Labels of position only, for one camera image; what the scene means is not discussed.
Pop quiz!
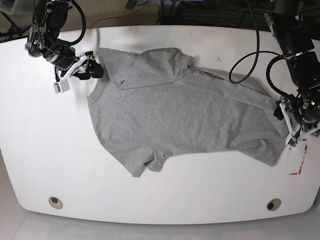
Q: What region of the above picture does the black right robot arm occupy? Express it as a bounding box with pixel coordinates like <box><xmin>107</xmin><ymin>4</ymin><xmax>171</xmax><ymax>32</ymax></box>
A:
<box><xmin>25</xmin><ymin>0</ymin><xmax>104</xmax><ymax>83</ymax></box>

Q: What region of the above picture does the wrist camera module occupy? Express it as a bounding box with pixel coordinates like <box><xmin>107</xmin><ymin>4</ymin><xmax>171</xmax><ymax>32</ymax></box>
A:
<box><xmin>53</xmin><ymin>80</ymin><xmax>70</xmax><ymax>94</ymax></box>
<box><xmin>288</xmin><ymin>138</ymin><xmax>300</xmax><ymax>147</ymax></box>

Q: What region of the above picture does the yellow cable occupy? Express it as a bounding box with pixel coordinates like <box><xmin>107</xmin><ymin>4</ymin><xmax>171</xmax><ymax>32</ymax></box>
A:
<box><xmin>88</xmin><ymin>9</ymin><xmax>131</xmax><ymax>28</ymax></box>

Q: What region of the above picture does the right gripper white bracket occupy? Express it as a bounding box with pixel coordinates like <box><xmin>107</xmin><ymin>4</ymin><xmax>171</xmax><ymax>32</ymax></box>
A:
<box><xmin>56</xmin><ymin>51</ymin><xmax>104</xmax><ymax>82</ymax></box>

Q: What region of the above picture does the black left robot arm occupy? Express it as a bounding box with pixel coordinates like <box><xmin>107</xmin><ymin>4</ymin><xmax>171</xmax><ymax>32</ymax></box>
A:
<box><xmin>264</xmin><ymin>0</ymin><xmax>320</xmax><ymax>147</ymax></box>

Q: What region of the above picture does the right table grommet hole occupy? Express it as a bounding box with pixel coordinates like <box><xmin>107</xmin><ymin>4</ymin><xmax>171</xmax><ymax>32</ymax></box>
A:
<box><xmin>266</xmin><ymin>198</ymin><xmax>282</xmax><ymax>212</ymax></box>

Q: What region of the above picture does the left table grommet hole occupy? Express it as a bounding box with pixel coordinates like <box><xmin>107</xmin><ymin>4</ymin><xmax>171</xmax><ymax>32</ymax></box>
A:
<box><xmin>48</xmin><ymin>196</ymin><xmax>63</xmax><ymax>210</ymax></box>

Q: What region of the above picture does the red tape rectangle marking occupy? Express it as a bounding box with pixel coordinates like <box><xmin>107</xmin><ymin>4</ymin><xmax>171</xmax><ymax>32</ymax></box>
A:
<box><xmin>285</xmin><ymin>138</ymin><xmax>308</xmax><ymax>176</ymax></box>

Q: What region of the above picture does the table grommet hole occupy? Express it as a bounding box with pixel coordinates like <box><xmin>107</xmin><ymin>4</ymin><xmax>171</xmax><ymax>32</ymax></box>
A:
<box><xmin>266</xmin><ymin>198</ymin><xmax>282</xmax><ymax>212</ymax></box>
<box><xmin>48</xmin><ymin>196</ymin><xmax>63</xmax><ymax>210</ymax></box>

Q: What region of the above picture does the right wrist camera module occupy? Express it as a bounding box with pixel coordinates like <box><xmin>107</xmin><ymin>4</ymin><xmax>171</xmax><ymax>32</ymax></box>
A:
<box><xmin>53</xmin><ymin>80</ymin><xmax>70</xmax><ymax>94</ymax></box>

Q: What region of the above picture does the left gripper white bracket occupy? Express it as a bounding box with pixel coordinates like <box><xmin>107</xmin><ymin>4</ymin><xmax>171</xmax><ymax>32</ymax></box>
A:
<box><xmin>273</xmin><ymin>101</ymin><xmax>320</xmax><ymax>144</ymax></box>

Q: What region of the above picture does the grey T-shirt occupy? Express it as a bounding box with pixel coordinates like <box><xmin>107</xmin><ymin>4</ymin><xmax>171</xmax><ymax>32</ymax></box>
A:
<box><xmin>87</xmin><ymin>48</ymin><xmax>289</xmax><ymax>177</ymax></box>

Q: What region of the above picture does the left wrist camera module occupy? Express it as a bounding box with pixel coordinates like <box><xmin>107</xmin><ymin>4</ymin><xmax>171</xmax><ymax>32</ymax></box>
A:
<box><xmin>288</xmin><ymin>138</ymin><xmax>300</xmax><ymax>147</ymax></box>

